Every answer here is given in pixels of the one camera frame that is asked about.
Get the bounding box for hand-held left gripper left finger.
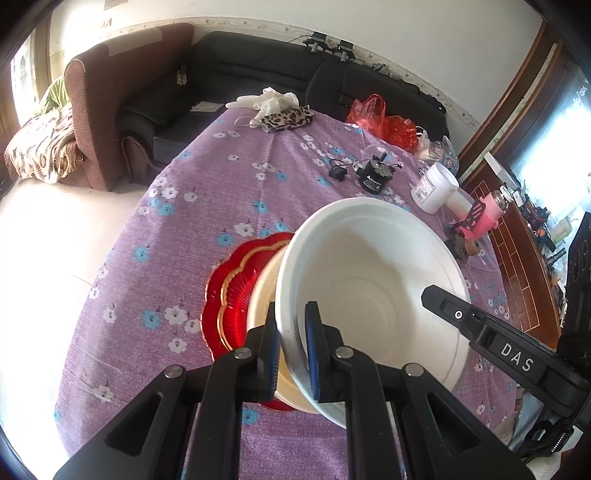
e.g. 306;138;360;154
53;302;282;480

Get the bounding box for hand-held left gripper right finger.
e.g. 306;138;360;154
305;301;539;480

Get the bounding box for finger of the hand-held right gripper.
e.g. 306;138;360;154
421;285;589;418

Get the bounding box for cream plate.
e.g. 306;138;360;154
247;251;319;414

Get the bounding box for red gold-rimmed glass bowl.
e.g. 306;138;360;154
217;242;289;352

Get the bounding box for red scalloped plate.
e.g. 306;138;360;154
202;232;296;411

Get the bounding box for large white bowl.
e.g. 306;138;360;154
276;198;472;429

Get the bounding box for wooden cabinet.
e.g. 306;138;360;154
457;32;591;352

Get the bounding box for dark spiky object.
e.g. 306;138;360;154
444;225;468;260

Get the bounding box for pink bottle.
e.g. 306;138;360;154
453;189;514;241

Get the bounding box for white cylinder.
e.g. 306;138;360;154
450;189;475;217

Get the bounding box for purple floral tablecloth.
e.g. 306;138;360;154
53;108;525;462

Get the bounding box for white plastic jar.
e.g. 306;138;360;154
411;162;461;214

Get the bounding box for black cylindrical motor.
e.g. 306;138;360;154
358;154;401;195

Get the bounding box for clear plastic bag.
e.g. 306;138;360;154
429;136;461;176

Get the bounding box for leopard print pouch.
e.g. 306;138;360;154
261;105;318;134

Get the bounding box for brown handbag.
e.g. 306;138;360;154
121;133;158;186

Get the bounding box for red plastic bag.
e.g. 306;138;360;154
346;93;417;151

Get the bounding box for white gloves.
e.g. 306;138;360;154
226;88;301;124

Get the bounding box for black sofa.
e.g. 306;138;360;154
115;30;450;168

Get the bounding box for brown armchair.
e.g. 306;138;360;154
64;23;195;192

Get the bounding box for brown patterned blanket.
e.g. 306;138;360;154
4;104;87;185

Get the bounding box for green cloth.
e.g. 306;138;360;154
39;76;71;114

